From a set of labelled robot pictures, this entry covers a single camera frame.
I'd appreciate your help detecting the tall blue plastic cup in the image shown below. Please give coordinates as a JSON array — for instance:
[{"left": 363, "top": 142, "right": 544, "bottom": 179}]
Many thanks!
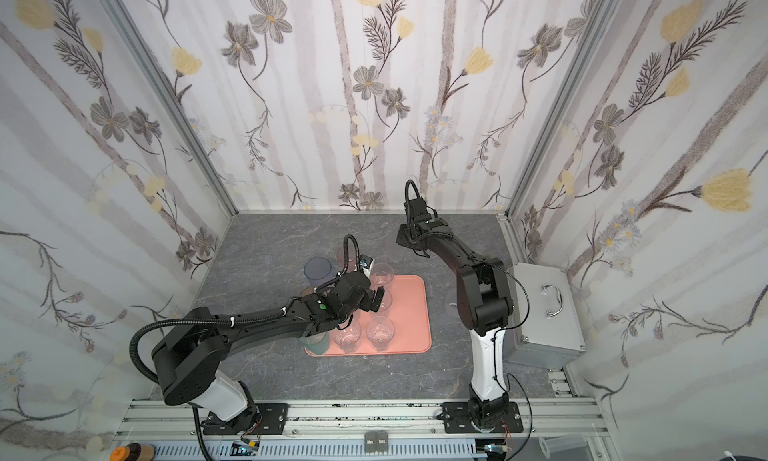
[{"left": 303, "top": 257, "right": 335, "bottom": 287}]

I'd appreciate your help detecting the small pink glass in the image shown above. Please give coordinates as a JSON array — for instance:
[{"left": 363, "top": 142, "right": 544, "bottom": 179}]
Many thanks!
[{"left": 336, "top": 247, "right": 357, "bottom": 272}]

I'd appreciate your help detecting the pink plastic tray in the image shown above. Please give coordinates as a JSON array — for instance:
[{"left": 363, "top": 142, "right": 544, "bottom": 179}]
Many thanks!
[{"left": 304, "top": 275, "right": 432, "bottom": 357}]

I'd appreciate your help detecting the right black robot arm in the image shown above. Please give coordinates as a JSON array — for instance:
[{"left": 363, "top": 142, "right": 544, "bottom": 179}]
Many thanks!
[{"left": 396, "top": 196, "right": 515, "bottom": 430}]

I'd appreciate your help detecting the grey metal case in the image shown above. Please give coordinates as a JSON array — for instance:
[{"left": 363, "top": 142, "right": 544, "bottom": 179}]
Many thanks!
[{"left": 503, "top": 263, "right": 586, "bottom": 369}]

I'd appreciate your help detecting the frosted dotted clear cup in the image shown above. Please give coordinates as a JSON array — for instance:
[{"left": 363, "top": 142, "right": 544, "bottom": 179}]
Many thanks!
[{"left": 376, "top": 290, "right": 393, "bottom": 316}]

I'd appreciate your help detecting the tall teal plastic cup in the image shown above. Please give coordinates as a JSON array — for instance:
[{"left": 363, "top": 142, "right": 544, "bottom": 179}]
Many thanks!
[{"left": 299, "top": 333, "right": 330, "bottom": 356}]

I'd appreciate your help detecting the aluminium mounting rail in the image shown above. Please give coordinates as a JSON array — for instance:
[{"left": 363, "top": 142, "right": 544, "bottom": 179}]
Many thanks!
[{"left": 113, "top": 398, "right": 621, "bottom": 460}]

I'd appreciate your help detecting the clear plastic beaker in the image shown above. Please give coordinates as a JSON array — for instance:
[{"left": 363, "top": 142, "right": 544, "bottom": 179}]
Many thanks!
[{"left": 539, "top": 435, "right": 588, "bottom": 460}]

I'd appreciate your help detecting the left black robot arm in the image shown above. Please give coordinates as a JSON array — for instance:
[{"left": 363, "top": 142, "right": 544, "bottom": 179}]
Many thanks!
[{"left": 129, "top": 271, "right": 386, "bottom": 425}]

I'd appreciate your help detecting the clear faceted glass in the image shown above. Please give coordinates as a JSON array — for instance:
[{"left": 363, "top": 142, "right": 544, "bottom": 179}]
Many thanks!
[{"left": 332, "top": 321, "right": 362, "bottom": 354}]

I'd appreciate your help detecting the orange black bottle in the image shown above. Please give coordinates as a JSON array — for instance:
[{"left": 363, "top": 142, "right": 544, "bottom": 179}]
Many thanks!
[{"left": 109, "top": 443, "right": 155, "bottom": 461}]

